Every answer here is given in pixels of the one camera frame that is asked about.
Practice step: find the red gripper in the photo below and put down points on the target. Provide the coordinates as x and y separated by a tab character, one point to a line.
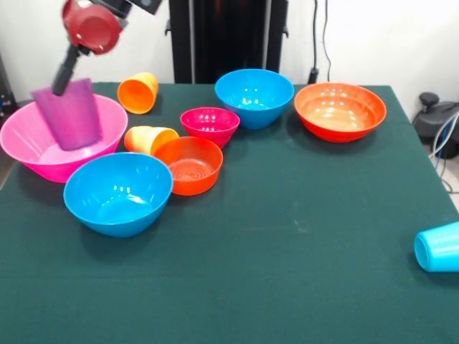
93	28

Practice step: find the purple cup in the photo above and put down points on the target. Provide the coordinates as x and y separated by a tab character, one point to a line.
71	118

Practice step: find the orange cup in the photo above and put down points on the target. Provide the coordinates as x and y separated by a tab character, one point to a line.
136	95

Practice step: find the large pink bowl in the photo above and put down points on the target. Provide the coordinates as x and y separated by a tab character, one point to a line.
21	143

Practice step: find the yellow cup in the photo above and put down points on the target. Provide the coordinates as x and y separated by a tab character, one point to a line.
143	139

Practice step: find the blue bowl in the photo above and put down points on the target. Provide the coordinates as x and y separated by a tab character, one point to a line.
254	96
118	200

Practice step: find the small crimson bowl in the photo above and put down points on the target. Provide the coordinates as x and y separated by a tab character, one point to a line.
209	125

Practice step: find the small orange bowl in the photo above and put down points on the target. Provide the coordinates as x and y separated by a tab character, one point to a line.
193	168

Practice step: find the large orange bowl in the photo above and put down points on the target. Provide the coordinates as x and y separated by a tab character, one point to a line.
340	114

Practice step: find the light blue cup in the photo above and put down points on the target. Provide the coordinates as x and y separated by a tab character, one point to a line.
439	249

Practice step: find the black equipment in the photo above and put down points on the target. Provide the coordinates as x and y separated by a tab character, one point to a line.
5	89

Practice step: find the dark green table cloth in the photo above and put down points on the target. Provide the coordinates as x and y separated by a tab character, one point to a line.
251	286

